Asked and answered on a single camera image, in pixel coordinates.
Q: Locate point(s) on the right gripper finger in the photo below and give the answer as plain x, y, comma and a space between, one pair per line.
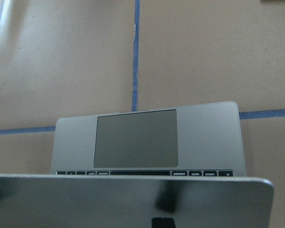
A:
163, 223

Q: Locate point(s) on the silver grey laptop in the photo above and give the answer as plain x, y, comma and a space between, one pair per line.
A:
121, 170

